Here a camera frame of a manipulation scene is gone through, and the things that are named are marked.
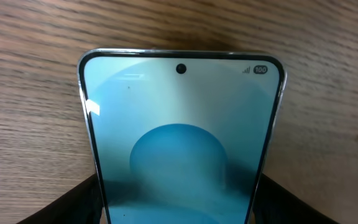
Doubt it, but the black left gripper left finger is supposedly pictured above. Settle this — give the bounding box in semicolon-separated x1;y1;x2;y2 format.
17;174;103;224

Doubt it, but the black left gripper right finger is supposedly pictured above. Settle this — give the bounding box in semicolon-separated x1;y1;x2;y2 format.
252;175;337;224

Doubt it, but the Galaxy S25 smartphone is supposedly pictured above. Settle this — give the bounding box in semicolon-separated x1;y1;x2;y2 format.
77;48;287;223

